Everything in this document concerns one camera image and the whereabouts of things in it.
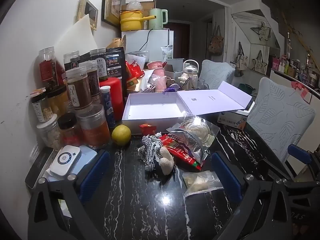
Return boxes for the white foam board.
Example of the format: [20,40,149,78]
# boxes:
[54,14,97,55]

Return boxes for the pink bow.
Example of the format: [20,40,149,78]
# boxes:
[291,81,311,100]

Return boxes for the blue white medicine box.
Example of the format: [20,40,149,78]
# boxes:
[217,101,256,130]

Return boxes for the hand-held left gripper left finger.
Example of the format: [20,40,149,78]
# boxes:
[27,149,112,240]

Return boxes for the green bag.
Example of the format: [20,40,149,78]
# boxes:
[239,83,257,97]

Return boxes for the red canister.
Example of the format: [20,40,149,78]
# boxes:
[100,77,125,120]

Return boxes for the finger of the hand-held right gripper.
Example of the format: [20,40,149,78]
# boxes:
[287,144,320,178]
[260,158,300,183]

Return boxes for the jar with black tea label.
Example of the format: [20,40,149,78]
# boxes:
[90,48,109,82]

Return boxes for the small white cardboard box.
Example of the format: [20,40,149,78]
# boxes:
[165,59,186,80]

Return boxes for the jar of brown powder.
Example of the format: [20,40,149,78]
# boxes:
[65,67,92,110]

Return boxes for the yellow lemon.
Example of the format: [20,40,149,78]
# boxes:
[111,125,132,146]

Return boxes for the pink cup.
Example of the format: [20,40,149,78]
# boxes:
[147,60,168,92]

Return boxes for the row of bottles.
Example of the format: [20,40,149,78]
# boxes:
[271,52,320,88]

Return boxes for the white round charger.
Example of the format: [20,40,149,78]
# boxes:
[50,145,82,180]

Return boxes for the silver foil bag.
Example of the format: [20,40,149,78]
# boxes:
[167,129,208,167]

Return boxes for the small red candy packet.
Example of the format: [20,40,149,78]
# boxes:
[139,124,157,137]

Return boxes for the white jug bottle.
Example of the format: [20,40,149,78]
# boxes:
[181,59,200,90]

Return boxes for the green tea pouch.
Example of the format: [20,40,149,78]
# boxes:
[161,45,173,60]

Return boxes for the clear jar orange contents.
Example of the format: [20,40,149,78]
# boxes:
[76,104,111,149]

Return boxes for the black coffee bag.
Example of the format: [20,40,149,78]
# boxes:
[81,47,127,80]

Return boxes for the dark wooden door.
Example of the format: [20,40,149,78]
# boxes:
[170,21,192,59]

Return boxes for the woven basket plate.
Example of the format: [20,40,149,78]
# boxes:
[111,37,127,49]

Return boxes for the blue tablet tube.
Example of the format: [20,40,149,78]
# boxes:
[100,86,117,128]

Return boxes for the yellow pot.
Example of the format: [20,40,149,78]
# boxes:
[120,10,155,32]

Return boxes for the jar of dark granules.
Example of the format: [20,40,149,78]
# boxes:
[80,60,101,103]

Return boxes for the black white checkered cloth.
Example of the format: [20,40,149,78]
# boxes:
[139,134,163,155]

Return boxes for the wall intercom panel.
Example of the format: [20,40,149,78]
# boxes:
[76,0,98,32]

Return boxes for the white tote bag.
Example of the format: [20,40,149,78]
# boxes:
[252,50,270,75]
[235,41,250,70]

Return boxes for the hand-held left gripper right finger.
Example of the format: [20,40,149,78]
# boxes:
[211,151,293,240]

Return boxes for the white fridge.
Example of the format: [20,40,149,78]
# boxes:
[122,29,174,63]

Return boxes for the red snack packet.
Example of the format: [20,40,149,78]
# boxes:
[125,61,145,80]

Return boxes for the green kettle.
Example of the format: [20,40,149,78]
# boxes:
[148,8,168,30]

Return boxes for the tall jar with red label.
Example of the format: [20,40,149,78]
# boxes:
[39,47,63,90]

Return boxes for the red sauce packet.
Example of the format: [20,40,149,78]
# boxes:
[160,134,203,171]

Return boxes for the small jar of nuts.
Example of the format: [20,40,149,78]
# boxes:
[31,87,54,123]

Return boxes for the brown patterned tote bag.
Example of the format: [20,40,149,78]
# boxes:
[209,25,224,56]

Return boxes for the clear jar with dark label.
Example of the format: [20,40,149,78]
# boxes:
[63,51,82,72]

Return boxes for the black cap spice bottle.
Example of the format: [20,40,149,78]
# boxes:
[57,112,81,145]

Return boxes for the small clear zip bag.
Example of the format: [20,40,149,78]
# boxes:
[182,170,224,197]

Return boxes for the clear plastic bag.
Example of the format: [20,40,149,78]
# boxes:
[126,0,143,12]

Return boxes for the light blue power bank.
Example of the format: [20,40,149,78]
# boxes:
[46,145,98,183]

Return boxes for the chair with light blue cover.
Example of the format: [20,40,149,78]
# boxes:
[199,59,236,90]
[246,77,316,167]

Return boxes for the white lidded gift box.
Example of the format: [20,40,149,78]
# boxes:
[122,81,253,135]

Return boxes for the beige plush toy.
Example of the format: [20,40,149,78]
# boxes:
[145,145,175,175]

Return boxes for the star shaped bag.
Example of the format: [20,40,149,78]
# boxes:
[250,21,272,42]

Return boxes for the black lid jar yellow contents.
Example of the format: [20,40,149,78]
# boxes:
[47,85,69,115]

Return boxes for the clear bag with white flower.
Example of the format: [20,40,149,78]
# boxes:
[175,111,221,152]

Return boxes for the clear jar white contents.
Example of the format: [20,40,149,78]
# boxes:
[37,115,62,150]

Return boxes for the framed picture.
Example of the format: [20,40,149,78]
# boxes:
[101,0,123,27]

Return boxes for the black power cable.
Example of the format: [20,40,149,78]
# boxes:
[139,29,157,53]

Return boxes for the black phone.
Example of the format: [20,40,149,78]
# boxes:
[25,146,54,189]

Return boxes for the purple yarn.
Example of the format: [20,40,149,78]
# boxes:
[162,84,180,95]

